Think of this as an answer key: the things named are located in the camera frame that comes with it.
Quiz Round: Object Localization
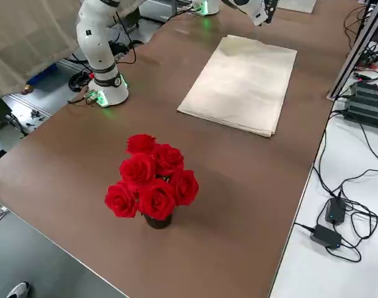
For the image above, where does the aluminium frame post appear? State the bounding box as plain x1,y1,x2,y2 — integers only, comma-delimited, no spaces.
326,0,378,101

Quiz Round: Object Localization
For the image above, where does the black adapter cable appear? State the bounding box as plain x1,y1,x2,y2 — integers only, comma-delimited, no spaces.
295,108,378,263

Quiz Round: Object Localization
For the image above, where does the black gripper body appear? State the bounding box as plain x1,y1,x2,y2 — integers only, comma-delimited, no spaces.
262,0,278,25

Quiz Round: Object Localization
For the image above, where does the beige tablecloth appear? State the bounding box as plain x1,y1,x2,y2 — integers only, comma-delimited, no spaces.
176,34,298,139

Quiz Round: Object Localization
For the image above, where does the black vase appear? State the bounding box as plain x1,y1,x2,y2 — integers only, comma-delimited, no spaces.
142,209,174,230

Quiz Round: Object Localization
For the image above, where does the beige mesh curtain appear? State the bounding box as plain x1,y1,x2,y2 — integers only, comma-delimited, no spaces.
0,0,146,104

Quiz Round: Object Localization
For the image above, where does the person's shoe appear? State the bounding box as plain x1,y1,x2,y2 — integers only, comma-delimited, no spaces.
6,281,32,298

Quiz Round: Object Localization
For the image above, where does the black power adapter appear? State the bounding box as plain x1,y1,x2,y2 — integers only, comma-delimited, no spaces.
309,223,343,250
324,197,348,225

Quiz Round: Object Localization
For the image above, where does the blue plastic crate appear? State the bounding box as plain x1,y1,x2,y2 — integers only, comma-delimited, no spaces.
26,60,60,85

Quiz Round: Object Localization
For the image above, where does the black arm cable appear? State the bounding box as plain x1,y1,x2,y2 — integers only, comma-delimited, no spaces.
112,6,145,65

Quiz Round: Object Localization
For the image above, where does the clear plastic bin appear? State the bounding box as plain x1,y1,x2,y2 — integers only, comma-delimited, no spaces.
277,0,318,14

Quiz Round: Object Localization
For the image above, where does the black ribbed power brick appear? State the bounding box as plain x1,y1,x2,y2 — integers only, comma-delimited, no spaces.
354,81,378,108
343,104,378,129

